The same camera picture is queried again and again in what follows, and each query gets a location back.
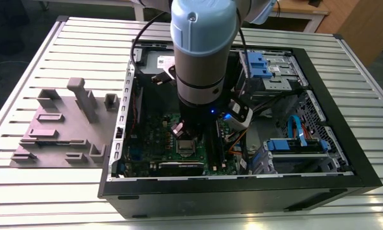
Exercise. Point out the silver CPU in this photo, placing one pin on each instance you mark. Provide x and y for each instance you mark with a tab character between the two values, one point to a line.
185	145

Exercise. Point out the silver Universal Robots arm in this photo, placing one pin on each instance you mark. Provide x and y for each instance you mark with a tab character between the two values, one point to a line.
204	52

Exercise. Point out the black RAM slot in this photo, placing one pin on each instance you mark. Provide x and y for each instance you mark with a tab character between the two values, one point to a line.
212	148

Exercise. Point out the black RAM stick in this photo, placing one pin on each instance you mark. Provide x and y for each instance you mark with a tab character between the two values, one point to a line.
220	146

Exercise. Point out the green Dell motherboard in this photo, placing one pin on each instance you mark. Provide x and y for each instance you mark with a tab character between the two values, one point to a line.
156	151

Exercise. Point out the black graphics card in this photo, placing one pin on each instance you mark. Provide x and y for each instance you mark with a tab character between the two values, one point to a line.
179	169

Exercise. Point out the grey power supply unit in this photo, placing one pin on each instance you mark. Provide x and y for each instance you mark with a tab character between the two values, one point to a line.
153	62

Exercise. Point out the metal optical drive cage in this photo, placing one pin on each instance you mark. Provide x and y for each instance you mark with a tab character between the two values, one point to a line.
277	86

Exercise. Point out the blue drive bay latch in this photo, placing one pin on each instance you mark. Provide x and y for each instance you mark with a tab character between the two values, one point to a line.
259	62

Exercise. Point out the black open PC case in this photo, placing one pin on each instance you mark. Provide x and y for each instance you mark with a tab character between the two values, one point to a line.
211	198

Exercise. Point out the hard disk in blue carrier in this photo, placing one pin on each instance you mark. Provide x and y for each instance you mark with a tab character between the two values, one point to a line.
307	146

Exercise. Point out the metal disk bay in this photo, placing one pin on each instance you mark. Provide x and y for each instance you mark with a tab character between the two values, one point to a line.
301	157

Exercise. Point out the grey parts rack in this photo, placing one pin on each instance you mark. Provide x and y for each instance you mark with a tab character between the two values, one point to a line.
74	129

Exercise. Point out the RAM stick gold contacts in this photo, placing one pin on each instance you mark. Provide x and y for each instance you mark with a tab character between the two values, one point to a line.
54	143

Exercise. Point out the wooden cabinet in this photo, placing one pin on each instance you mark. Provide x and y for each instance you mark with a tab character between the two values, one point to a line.
364	28

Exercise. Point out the white rounded wrist camera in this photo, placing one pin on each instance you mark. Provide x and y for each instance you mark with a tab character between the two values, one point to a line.
240	115

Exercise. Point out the grey boxy wrist camera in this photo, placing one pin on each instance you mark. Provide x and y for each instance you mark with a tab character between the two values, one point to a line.
165	74

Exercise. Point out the wooden desk white frame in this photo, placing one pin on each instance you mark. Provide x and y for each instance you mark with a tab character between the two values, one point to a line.
307	10

